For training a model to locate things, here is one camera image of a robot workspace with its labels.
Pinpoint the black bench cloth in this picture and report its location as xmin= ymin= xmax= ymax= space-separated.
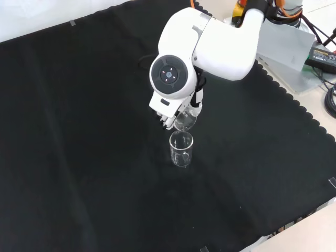
xmin=0 ymin=0 xmax=336 ymax=252

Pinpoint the yellow stop button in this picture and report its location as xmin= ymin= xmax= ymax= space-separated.
xmin=231 ymin=0 xmax=249 ymax=27

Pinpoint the orange cable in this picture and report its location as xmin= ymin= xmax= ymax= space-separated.
xmin=271 ymin=0 xmax=303 ymax=19

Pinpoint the grey metal base plate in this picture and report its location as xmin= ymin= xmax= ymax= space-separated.
xmin=255 ymin=17 xmax=336 ymax=93

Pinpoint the clear glass beaker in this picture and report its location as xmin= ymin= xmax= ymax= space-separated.
xmin=169 ymin=131 xmax=195 ymax=168
xmin=173 ymin=106 xmax=198 ymax=132

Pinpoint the black power adapter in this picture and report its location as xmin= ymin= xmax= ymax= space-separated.
xmin=303 ymin=41 xmax=336 ymax=70

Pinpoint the black cable bundle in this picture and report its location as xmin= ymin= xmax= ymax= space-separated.
xmin=323 ymin=80 xmax=336 ymax=119

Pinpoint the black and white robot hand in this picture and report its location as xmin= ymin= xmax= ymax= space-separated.
xmin=149 ymin=70 xmax=206 ymax=131

